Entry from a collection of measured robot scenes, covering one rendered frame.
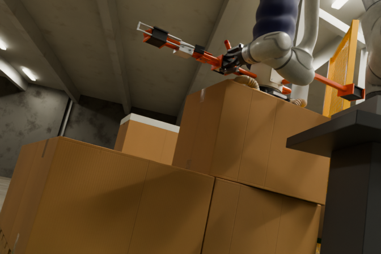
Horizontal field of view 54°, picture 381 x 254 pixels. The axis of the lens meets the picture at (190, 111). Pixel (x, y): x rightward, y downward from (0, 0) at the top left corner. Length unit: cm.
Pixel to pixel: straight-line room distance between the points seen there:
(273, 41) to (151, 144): 179
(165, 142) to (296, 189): 156
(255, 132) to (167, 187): 46
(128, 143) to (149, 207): 166
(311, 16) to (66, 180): 109
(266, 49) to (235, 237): 73
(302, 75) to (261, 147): 34
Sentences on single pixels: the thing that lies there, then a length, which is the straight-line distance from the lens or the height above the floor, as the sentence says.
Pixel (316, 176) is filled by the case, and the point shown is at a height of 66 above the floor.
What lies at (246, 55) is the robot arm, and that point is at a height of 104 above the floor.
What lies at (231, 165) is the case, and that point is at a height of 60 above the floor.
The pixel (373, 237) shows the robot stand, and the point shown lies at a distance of 120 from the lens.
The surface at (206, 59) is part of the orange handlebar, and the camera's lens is 169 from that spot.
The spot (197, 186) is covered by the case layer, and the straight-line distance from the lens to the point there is 141.
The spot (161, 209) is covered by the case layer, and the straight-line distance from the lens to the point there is 135.
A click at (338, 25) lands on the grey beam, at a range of 553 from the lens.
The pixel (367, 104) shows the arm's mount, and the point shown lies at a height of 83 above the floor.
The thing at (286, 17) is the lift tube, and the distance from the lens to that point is 194.
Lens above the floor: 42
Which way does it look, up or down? 14 degrees up
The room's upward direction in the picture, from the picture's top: 12 degrees clockwise
